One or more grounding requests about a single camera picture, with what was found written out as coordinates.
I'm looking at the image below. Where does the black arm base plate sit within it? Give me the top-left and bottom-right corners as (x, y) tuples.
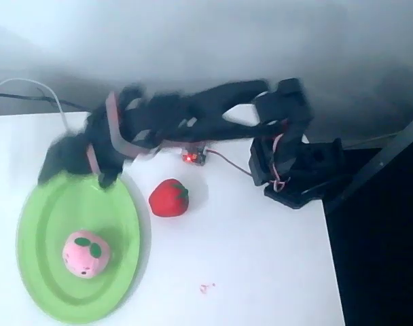
(263, 176), (325, 210)

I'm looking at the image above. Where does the pink peach toy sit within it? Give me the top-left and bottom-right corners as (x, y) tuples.
(62, 230), (111, 280)

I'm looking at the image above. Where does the black power cable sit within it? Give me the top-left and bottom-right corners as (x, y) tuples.
(0, 90), (94, 115)

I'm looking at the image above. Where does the white USB cable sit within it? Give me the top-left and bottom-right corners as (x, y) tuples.
(0, 77), (73, 133)

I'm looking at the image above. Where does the red white arm servo cable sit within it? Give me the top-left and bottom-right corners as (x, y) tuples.
(87, 92), (293, 194)

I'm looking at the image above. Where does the black diagonal metal bar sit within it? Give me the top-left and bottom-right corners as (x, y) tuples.
(323, 111), (413, 213)

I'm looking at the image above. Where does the green oval plastic plate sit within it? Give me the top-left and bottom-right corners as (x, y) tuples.
(16, 171), (142, 325)

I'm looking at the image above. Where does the red thin servo lead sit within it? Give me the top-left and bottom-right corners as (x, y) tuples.
(205, 148), (255, 178)

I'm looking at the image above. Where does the red strawberry toy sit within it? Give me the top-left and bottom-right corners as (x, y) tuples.
(148, 178), (190, 217)

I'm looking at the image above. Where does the controller board with red LED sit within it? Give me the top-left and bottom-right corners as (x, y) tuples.
(181, 144), (208, 168)

